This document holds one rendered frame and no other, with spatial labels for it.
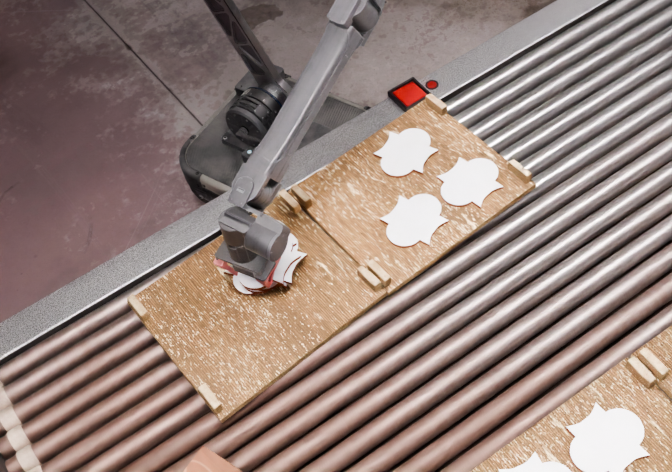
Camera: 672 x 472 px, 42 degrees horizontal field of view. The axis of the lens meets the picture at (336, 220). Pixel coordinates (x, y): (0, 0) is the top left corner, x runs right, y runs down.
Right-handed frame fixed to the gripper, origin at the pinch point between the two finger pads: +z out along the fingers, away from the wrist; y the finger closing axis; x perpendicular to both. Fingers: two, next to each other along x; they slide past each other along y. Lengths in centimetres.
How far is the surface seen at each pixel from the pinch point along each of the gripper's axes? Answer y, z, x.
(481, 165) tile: 30, 4, 46
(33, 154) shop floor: -156, 98, 64
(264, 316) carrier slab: 4.3, 5.2, -4.7
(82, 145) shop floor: -141, 98, 75
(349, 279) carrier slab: 16.3, 5.0, 9.6
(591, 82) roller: 44, 6, 81
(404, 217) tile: 20.6, 4.0, 27.5
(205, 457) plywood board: 12.9, -4.8, -37.2
